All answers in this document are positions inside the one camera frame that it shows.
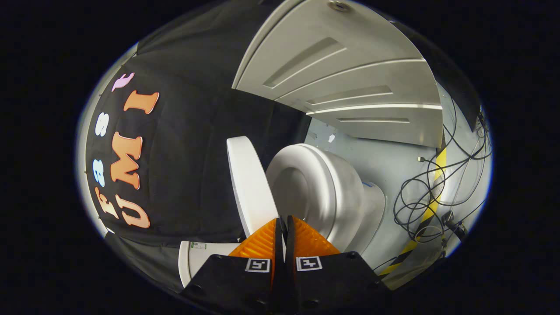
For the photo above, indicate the yellow black floor tape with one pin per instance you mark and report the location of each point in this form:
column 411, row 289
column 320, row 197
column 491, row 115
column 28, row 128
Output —
column 439, row 164

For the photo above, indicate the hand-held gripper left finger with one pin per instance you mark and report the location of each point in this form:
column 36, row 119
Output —
column 238, row 280

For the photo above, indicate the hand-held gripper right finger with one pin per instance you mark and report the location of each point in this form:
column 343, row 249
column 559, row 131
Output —
column 332, row 280

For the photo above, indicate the black backdrop cloth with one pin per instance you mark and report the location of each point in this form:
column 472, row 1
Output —
column 192, row 153

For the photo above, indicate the white toilet lid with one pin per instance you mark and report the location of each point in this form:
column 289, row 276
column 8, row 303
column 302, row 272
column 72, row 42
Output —
column 249, row 183

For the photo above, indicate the white toilet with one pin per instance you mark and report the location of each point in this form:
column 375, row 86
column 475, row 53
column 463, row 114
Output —
column 332, row 188

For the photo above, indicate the white drawer cabinet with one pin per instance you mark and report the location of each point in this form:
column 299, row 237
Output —
column 350, row 57

